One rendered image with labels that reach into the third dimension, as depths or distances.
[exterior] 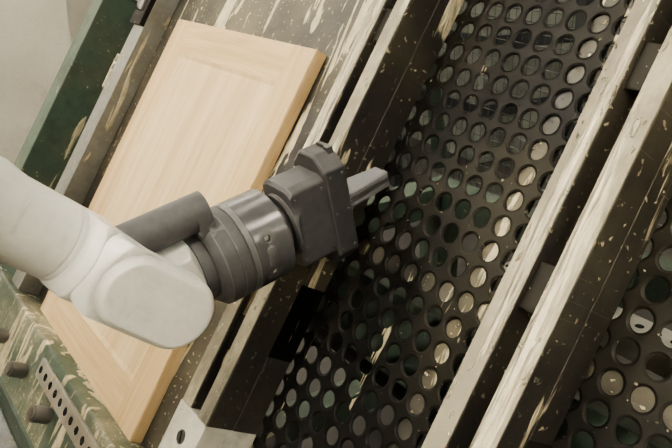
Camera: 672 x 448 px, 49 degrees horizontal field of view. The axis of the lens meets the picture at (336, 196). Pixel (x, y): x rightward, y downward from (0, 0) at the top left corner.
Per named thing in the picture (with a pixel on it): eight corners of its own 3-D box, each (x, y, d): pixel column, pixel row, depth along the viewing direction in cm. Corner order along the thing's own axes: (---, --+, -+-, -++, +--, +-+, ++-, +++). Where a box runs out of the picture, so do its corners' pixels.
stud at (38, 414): (43, 419, 107) (23, 416, 105) (51, 403, 107) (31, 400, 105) (48, 428, 105) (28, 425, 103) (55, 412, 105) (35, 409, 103)
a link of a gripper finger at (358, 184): (392, 179, 75) (344, 203, 72) (373, 172, 77) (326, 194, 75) (390, 165, 74) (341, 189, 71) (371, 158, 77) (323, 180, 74)
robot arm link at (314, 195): (373, 267, 73) (271, 324, 67) (318, 236, 80) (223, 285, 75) (352, 152, 67) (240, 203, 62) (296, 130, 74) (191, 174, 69)
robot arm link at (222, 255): (267, 307, 67) (153, 369, 62) (212, 260, 75) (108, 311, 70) (243, 201, 61) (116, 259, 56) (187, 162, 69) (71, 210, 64)
